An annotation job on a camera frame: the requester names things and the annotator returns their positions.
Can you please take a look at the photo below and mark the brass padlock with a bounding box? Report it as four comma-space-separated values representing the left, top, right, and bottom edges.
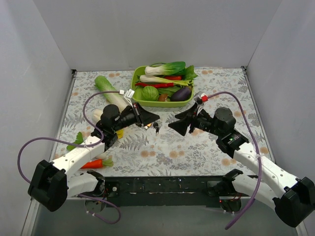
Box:
145, 123, 153, 130

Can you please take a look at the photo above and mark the black keys bunch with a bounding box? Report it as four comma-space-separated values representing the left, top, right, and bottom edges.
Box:
153, 121, 160, 135

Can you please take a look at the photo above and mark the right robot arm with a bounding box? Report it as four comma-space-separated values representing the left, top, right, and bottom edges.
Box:
168, 104, 315, 228

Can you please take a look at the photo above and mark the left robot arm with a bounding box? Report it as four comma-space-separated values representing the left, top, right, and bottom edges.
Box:
28, 103, 160, 211

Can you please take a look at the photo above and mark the yellow white baby cabbage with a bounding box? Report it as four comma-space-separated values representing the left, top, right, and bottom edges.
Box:
93, 109, 124, 139

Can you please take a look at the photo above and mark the purple eggplant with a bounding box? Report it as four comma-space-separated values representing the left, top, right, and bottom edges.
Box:
170, 86, 192, 102

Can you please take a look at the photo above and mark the round green cabbage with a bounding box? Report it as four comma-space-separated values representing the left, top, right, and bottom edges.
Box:
141, 86, 159, 101

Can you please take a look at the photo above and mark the green plastic basket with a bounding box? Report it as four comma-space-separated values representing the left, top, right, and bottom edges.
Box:
130, 65, 194, 108

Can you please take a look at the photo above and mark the red chili pepper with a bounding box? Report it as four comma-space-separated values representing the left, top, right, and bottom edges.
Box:
135, 83, 174, 89

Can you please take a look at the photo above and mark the white celery stalk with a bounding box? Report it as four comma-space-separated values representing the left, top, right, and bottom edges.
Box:
138, 75, 193, 86

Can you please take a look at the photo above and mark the white radish with leaves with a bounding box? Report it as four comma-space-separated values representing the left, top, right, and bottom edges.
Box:
66, 131, 107, 160

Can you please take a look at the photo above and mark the long green napa cabbage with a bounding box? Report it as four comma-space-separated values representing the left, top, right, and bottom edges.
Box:
94, 76, 128, 112

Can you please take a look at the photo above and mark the green leafy lettuce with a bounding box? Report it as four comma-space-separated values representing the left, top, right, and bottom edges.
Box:
182, 65, 198, 80

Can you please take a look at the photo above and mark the orange carrot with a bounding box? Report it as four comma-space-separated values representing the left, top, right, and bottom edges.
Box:
81, 159, 114, 169

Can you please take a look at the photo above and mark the bok choy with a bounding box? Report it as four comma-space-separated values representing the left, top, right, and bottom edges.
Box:
144, 61, 186, 77

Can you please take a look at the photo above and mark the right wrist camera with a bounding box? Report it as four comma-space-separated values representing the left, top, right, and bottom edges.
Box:
193, 92, 208, 113

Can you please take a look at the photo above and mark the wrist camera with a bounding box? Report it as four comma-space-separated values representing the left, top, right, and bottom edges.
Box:
123, 89, 135, 106
193, 92, 208, 113

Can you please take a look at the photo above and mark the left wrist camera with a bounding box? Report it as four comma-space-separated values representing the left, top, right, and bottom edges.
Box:
123, 89, 135, 106

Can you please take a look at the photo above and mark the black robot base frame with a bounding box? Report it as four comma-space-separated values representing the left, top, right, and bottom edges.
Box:
76, 176, 243, 208

